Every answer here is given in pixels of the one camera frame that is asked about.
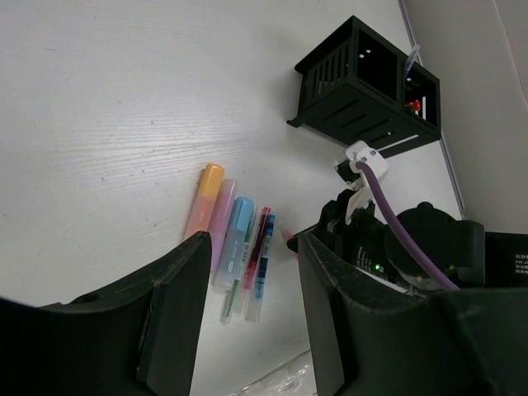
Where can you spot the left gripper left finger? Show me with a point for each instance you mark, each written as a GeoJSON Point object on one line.
{"type": "Point", "coordinates": [135, 336]}

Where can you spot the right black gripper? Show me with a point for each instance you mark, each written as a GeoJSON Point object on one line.
{"type": "Point", "coordinates": [456, 247]}

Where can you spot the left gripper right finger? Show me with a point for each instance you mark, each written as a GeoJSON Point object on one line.
{"type": "Point", "coordinates": [369, 339]}

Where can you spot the blue gel pen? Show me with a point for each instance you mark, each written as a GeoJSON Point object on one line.
{"type": "Point", "coordinates": [260, 270]}

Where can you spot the dark red gel pen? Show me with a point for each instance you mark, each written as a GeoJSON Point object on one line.
{"type": "Point", "coordinates": [252, 265]}

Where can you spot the blue highlighter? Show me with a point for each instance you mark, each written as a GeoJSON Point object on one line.
{"type": "Point", "coordinates": [234, 243]}

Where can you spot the pink highlighter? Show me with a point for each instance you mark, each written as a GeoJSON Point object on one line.
{"type": "Point", "coordinates": [220, 219]}

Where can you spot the black two-slot pen holder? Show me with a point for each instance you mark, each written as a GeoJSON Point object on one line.
{"type": "Point", "coordinates": [353, 89]}

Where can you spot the orange highlighter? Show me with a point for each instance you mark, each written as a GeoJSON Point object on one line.
{"type": "Point", "coordinates": [204, 203]}

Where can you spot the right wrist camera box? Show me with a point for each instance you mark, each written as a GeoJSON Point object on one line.
{"type": "Point", "coordinates": [360, 152]}

